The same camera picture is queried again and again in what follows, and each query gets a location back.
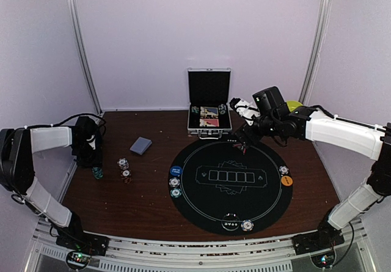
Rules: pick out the chips in case right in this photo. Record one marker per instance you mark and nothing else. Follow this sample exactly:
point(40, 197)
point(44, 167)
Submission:
point(222, 109)

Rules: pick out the green 50 chip stack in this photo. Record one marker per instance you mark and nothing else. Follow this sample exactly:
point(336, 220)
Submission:
point(97, 172)

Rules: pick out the right aluminium frame post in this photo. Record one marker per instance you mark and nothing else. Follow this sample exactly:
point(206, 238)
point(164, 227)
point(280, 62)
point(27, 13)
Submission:
point(314, 59)

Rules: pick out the chips in case left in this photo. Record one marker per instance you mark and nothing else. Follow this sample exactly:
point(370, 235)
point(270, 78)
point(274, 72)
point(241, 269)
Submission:
point(195, 110)

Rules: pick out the blue-backed card deck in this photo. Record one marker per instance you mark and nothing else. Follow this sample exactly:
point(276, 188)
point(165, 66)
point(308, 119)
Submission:
point(140, 145)

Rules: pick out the chips in case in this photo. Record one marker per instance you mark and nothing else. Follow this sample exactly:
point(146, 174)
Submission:
point(222, 109)
point(195, 110)

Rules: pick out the aluminium frame post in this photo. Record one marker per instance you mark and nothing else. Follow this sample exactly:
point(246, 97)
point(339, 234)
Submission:
point(72, 5)
point(314, 59)

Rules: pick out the orange big blind button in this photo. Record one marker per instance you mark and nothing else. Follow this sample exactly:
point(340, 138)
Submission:
point(286, 180)

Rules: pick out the aluminium poker case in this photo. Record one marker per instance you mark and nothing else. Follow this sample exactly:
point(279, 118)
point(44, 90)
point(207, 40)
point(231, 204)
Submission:
point(208, 87)

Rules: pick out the clear dealer button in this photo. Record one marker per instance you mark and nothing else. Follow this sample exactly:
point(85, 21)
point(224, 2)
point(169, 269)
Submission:
point(230, 222)

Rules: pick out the card box in case lower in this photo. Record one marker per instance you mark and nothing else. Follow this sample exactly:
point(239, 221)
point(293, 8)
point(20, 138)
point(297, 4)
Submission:
point(209, 122)

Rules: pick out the blue small blind button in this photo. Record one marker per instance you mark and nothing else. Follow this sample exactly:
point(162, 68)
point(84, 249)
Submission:
point(176, 171)

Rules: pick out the round black poker mat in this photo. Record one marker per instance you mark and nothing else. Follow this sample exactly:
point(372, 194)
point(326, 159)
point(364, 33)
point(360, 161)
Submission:
point(219, 178)

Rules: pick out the left aluminium frame post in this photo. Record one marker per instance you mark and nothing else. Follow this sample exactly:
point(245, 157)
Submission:
point(72, 5)

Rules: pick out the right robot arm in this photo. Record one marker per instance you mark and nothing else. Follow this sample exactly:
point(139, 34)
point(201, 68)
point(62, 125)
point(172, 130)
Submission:
point(372, 141)

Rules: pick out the card box in case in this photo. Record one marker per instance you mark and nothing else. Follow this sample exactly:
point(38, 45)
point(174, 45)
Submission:
point(209, 122)
point(208, 111)

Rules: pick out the card box in case upper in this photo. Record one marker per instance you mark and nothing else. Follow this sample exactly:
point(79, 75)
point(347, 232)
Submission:
point(208, 111)

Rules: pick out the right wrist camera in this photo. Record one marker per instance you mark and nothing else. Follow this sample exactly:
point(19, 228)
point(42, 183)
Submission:
point(245, 110)

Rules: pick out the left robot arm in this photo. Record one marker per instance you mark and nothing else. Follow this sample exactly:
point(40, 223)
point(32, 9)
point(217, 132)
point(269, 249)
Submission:
point(18, 175)

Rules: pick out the orange 100 chip stack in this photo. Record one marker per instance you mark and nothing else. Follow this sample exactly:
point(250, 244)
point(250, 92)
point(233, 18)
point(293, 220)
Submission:
point(126, 176)

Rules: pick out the yellow-green cup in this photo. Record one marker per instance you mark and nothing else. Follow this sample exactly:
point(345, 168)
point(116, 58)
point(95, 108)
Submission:
point(292, 105)

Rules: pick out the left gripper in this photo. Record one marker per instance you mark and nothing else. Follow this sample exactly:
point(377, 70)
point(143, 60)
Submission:
point(96, 162)

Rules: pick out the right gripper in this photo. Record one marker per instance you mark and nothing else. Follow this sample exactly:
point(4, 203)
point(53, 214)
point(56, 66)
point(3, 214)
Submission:
point(243, 139)

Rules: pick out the front aluminium rail base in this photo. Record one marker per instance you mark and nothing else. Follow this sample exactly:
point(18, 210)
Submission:
point(260, 254)

